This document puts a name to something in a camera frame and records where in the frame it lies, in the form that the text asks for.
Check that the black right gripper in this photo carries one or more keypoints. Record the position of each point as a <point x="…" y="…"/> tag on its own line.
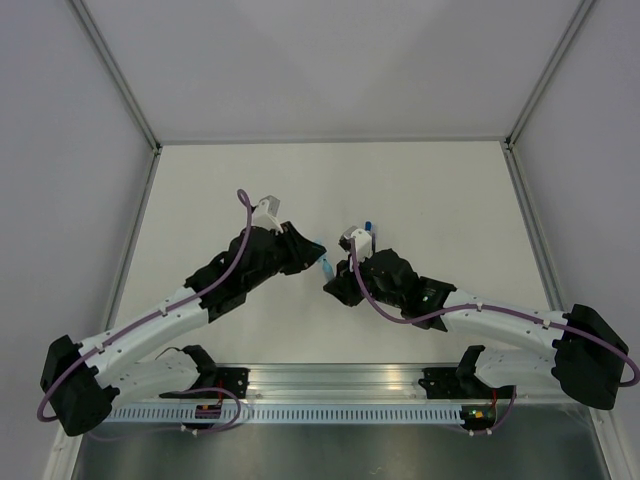
<point x="342" y="286"/>

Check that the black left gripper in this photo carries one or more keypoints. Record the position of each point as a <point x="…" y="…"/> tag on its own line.
<point x="303" y="253"/>

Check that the translucent light blue cap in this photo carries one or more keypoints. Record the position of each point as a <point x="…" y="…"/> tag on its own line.
<point x="327" y="270"/>

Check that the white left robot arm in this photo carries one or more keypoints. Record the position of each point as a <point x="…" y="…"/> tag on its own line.
<point x="85" y="381"/>

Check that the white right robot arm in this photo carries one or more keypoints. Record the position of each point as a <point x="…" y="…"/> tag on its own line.
<point x="576" y="352"/>

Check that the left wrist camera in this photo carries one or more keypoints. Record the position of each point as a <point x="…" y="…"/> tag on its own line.
<point x="265" y="214"/>

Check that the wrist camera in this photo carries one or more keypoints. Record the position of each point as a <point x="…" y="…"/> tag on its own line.
<point x="358" y="244"/>
<point x="265" y="214"/>

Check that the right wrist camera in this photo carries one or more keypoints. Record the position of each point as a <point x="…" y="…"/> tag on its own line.
<point x="358" y="244"/>

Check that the aluminium mounting rail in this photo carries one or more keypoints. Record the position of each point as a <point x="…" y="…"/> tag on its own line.
<point x="335" y="383"/>

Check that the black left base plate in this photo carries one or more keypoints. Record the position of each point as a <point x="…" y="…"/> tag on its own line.
<point x="227" y="382"/>

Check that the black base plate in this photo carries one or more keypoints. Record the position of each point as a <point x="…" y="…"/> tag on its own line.
<point x="227" y="382"/>
<point x="451" y="383"/>

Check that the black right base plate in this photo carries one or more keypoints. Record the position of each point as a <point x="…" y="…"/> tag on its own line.
<point x="451" y="383"/>

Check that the white slotted cable duct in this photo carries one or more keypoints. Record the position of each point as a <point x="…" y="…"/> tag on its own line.
<point x="335" y="414"/>

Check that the left aluminium frame post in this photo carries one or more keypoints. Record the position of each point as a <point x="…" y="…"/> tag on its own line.
<point x="96" y="39"/>

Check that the aluminium frame post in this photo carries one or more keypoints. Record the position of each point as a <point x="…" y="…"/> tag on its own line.
<point x="578" y="19"/>
<point x="96" y="39"/>

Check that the right aluminium frame post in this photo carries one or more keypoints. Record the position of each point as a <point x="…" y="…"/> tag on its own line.
<point x="578" y="19"/>

